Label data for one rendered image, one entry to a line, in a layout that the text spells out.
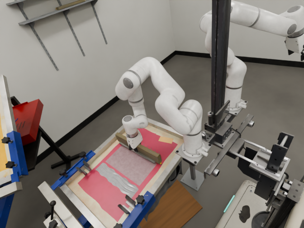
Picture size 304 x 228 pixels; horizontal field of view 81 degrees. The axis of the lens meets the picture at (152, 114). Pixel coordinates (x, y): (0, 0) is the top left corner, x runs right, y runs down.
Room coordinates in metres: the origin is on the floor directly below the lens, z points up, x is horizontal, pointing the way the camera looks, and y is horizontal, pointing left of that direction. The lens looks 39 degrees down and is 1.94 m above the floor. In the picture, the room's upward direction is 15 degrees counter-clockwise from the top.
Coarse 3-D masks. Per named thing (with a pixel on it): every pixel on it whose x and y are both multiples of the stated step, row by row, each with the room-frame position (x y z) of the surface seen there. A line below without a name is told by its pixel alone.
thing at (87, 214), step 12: (120, 132) 1.06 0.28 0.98; (168, 132) 0.93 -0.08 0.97; (108, 144) 0.97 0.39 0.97; (96, 156) 0.89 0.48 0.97; (84, 168) 0.81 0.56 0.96; (168, 168) 0.62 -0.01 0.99; (72, 180) 0.74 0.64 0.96; (156, 180) 0.56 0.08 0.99; (72, 192) 0.63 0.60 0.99; (156, 192) 0.50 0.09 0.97; (84, 204) 0.53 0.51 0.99; (84, 216) 0.47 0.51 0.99
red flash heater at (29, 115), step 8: (24, 104) 1.75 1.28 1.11; (32, 104) 1.70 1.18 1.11; (40, 104) 1.73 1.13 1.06; (16, 112) 1.63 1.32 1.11; (24, 112) 1.58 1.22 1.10; (32, 112) 1.54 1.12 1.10; (40, 112) 1.62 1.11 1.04; (24, 120) 1.43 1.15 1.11; (32, 120) 1.39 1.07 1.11; (16, 128) 1.33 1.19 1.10; (24, 128) 1.30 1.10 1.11; (32, 128) 1.29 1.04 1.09; (24, 136) 1.19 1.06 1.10; (32, 136) 1.21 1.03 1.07; (24, 144) 1.18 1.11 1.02
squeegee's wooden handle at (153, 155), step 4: (116, 136) 0.96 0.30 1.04; (120, 136) 0.94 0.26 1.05; (124, 136) 0.93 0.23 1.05; (120, 140) 0.94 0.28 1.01; (124, 140) 0.90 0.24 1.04; (140, 144) 0.81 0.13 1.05; (140, 148) 0.78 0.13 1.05; (144, 148) 0.77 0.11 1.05; (148, 148) 0.76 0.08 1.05; (140, 152) 0.79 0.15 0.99; (144, 152) 0.76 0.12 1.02; (148, 152) 0.73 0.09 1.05; (152, 152) 0.72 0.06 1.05; (156, 152) 0.71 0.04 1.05; (148, 156) 0.73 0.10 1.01; (152, 156) 0.70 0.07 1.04; (156, 156) 0.68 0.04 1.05; (160, 156) 0.69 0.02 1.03; (156, 160) 0.68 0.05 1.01; (160, 160) 0.68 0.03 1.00
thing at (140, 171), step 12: (156, 144) 0.86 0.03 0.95; (168, 144) 0.83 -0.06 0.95; (132, 168) 0.71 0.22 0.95; (144, 168) 0.69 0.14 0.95; (156, 168) 0.66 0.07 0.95; (132, 180) 0.62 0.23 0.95; (144, 180) 0.60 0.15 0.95; (108, 192) 0.59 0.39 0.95; (120, 192) 0.57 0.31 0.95; (108, 204) 0.52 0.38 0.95; (120, 216) 0.43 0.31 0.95
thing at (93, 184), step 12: (144, 132) 1.01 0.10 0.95; (120, 144) 0.95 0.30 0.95; (108, 156) 0.87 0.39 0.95; (120, 156) 0.84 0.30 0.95; (132, 156) 0.81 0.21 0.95; (96, 168) 0.79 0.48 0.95; (120, 168) 0.74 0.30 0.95; (84, 180) 0.72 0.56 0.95; (96, 180) 0.69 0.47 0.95; (96, 192) 0.61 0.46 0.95
